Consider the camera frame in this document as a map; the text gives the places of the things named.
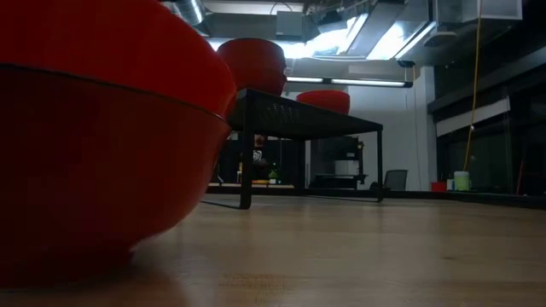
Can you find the grey ceiling box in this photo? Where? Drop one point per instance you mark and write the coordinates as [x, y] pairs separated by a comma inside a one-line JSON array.
[[289, 23]]

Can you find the fluorescent light strip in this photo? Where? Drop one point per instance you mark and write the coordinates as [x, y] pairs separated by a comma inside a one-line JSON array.
[[362, 82]]

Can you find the black equipment cart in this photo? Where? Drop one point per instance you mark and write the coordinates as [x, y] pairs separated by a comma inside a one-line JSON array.
[[337, 149]]

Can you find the white box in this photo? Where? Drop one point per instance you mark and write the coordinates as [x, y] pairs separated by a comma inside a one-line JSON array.
[[346, 167]]

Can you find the silver ceiling duct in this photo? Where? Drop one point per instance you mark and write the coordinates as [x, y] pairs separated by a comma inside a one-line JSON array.
[[192, 10]]

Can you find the black perforated metal shelf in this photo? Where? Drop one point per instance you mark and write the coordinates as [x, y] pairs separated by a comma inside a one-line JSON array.
[[298, 119]]

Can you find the small green plant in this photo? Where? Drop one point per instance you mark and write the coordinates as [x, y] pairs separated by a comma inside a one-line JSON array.
[[273, 175]]

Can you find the small red box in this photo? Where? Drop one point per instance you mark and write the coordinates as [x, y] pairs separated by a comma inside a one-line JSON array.
[[438, 187]]

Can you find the round grey ceiling fixture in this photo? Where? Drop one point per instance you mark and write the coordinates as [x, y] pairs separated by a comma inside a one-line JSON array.
[[439, 38]]

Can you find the grey office chair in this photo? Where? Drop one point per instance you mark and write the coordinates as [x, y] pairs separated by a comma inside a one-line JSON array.
[[394, 179]]

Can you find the wooden desk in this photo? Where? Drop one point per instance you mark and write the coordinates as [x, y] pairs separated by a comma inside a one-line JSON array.
[[281, 186]]

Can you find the pale green container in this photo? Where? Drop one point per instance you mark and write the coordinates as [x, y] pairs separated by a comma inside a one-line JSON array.
[[461, 181]]

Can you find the person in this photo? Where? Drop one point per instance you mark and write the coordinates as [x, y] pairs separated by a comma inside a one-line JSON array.
[[258, 155]]

